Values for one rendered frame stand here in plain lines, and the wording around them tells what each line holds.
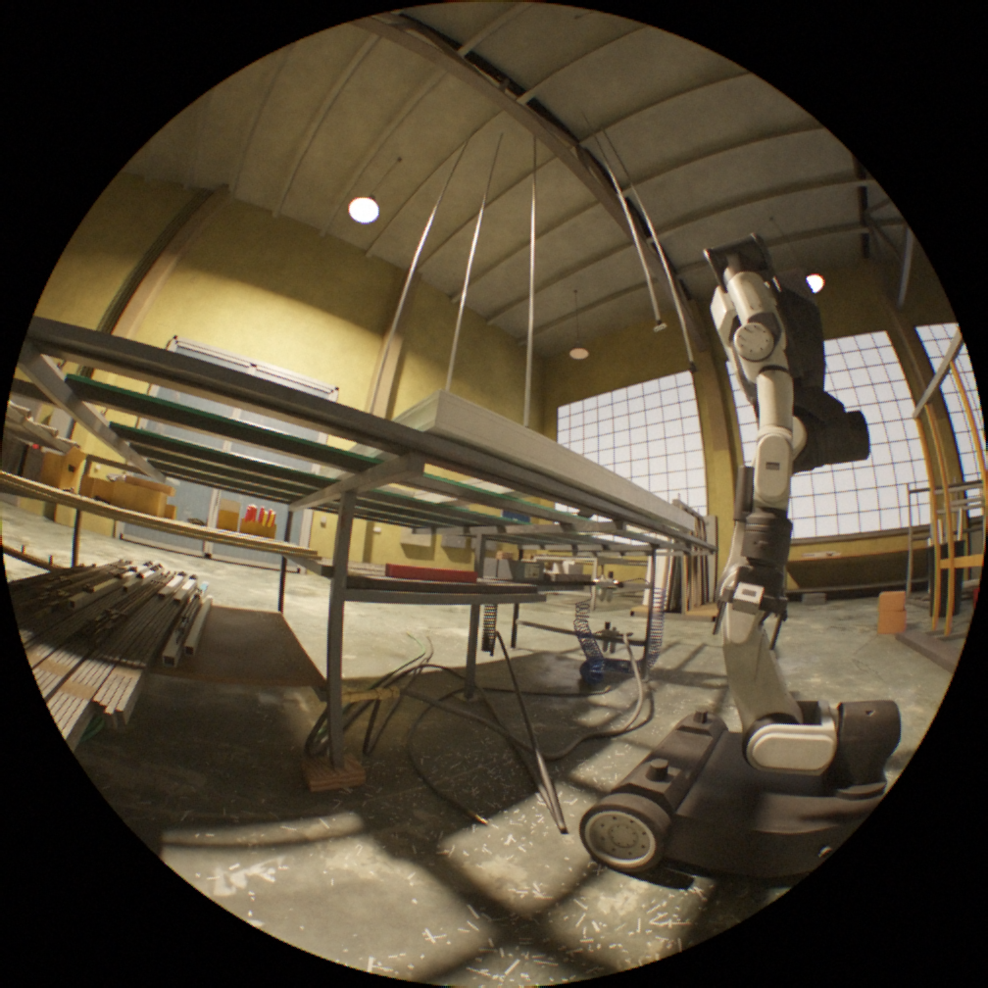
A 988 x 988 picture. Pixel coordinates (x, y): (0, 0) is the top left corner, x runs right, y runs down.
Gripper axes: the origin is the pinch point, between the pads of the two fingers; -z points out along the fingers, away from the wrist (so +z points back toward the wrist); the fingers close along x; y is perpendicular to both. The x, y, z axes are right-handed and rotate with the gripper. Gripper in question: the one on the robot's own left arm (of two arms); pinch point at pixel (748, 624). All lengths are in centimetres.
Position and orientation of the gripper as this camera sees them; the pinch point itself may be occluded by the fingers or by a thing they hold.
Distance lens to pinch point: 63.0
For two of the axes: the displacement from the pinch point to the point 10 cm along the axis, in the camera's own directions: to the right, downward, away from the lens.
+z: 2.1, -9.8, 0.6
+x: -6.4, -1.0, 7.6
